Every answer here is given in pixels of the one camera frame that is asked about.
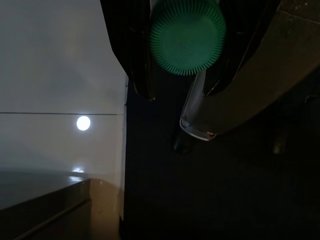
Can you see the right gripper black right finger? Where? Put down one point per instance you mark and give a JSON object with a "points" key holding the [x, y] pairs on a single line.
{"points": [[240, 45]]}

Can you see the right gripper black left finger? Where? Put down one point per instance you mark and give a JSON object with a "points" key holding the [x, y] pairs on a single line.
{"points": [[132, 50]]}

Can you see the steel fridge lower door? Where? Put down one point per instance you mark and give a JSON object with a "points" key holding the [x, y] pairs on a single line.
{"points": [[37, 200]]}

